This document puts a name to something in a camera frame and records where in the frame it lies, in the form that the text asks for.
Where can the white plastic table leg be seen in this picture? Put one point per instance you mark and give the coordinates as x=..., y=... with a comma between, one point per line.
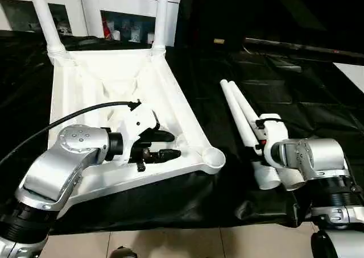
x=245, y=105
x=161, y=19
x=45, y=19
x=239, y=119

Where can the white plastic table top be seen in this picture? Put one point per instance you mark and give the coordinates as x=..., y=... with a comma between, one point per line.
x=114, y=70

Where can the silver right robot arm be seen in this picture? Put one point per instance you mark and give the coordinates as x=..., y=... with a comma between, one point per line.
x=313, y=155

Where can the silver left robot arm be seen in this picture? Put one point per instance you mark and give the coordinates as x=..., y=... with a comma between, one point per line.
x=62, y=161

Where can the black work mat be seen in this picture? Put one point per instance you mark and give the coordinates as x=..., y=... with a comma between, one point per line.
x=284, y=99

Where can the small white jar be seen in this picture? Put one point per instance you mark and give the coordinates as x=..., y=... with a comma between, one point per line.
x=151, y=38
x=116, y=34

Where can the dark metal rod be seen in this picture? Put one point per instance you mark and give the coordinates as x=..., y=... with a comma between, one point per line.
x=301, y=45

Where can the small yellow tag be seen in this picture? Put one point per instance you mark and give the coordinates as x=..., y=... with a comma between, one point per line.
x=219, y=41

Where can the dark robot foot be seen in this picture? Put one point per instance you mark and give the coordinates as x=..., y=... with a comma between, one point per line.
x=122, y=253

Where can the white bottle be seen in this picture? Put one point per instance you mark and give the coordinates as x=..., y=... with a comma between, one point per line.
x=135, y=32

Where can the white flat board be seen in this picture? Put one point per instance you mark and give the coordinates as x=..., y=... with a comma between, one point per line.
x=352, y=76

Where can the red bottle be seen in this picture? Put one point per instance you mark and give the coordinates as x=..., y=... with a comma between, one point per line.
x=106, y=28

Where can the white glass-door cabinet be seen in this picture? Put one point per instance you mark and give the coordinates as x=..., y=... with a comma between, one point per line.
x=114, y=2

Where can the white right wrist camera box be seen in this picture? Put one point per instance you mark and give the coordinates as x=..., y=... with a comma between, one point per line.
x=273, y=133

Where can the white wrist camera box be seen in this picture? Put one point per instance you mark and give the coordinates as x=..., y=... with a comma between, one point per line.
x=273, y=133
x=139, y=121

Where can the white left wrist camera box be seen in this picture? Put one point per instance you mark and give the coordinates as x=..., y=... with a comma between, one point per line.
x=139, y=121

